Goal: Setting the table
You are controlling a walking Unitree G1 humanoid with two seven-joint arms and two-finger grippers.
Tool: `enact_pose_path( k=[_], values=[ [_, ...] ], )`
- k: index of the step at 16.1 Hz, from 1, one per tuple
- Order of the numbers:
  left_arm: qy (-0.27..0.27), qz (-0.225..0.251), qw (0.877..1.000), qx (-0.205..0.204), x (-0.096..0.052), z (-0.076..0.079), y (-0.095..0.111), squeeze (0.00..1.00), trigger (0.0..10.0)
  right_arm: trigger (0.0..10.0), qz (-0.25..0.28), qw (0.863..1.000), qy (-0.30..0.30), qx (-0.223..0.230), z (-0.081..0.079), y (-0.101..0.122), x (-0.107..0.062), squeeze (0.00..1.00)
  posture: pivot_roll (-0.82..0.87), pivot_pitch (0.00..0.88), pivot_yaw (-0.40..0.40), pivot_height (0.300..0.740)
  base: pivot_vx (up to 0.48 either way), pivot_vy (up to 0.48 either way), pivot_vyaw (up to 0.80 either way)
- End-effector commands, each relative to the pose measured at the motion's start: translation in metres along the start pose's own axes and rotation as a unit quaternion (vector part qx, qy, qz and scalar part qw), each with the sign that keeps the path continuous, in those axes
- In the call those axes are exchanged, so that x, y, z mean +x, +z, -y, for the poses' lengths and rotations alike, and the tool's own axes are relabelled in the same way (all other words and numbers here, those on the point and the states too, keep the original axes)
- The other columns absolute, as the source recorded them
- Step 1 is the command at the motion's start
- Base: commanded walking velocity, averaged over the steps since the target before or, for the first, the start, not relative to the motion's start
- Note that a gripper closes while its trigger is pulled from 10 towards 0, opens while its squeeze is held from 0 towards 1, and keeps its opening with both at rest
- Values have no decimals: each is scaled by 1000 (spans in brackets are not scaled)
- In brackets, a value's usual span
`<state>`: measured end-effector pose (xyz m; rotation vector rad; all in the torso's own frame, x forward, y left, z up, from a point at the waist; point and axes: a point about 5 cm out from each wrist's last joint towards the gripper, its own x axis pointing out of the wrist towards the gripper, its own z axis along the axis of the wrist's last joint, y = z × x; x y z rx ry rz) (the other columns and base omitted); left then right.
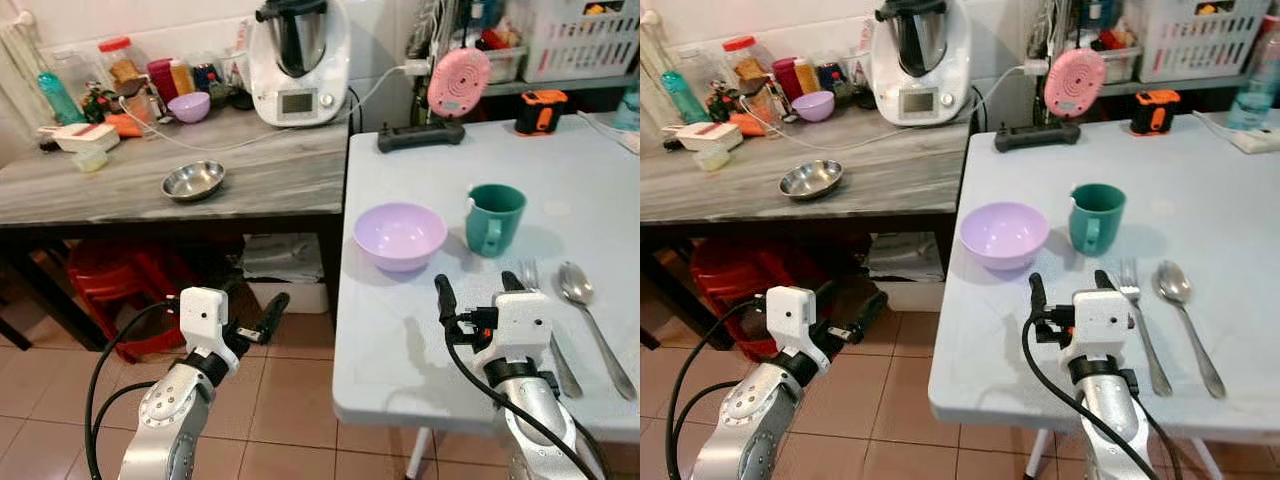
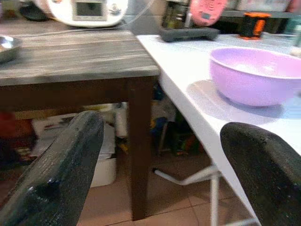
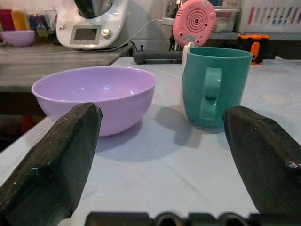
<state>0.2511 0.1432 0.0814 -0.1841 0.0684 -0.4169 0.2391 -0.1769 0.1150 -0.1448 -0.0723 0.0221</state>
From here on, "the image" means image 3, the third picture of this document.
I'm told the clear plastic container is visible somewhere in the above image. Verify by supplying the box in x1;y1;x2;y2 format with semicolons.
211;6;242;33

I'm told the teal plastic mug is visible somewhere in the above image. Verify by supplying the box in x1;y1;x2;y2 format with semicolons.
182;47;253;129

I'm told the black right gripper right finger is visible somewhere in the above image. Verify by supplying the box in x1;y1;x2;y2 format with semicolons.
222;105;301;215

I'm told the orange and black device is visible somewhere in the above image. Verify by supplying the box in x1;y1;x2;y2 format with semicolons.
238;33;270;65

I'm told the white plastic spoon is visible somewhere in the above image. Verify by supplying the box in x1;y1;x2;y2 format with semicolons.
179;42;196;111

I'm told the yellow box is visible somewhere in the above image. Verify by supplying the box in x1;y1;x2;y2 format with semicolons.
11;9;30;31

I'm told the small purple plastic bowl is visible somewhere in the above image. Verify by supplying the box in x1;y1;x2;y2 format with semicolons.
0;30;35;47

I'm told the white power cable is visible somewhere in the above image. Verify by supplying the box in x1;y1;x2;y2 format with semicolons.
110;19;163;50

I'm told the red box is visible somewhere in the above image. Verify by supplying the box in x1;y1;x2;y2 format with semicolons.
0;8;16;32

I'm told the pink round toy appliance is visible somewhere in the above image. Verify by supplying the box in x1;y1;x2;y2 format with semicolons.
172;0;217;46

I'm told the white kitchen food processor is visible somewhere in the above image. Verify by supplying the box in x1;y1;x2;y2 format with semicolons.
55;0;129;50

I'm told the small glass bottle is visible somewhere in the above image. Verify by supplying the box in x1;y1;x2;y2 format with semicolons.
36;19;49;38

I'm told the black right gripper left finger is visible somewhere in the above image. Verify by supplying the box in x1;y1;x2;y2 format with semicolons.
0;102;103;226

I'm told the white slatted basket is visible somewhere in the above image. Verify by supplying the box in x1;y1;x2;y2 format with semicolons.
238;0;301;33

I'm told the large purple plastic bowl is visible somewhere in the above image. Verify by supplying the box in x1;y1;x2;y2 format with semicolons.
31;66;158;137

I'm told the dark wooden side table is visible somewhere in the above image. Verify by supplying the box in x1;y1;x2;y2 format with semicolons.
0;42;134;116

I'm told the grey handled tool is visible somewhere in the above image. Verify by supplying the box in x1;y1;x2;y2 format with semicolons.
133;52;183;65

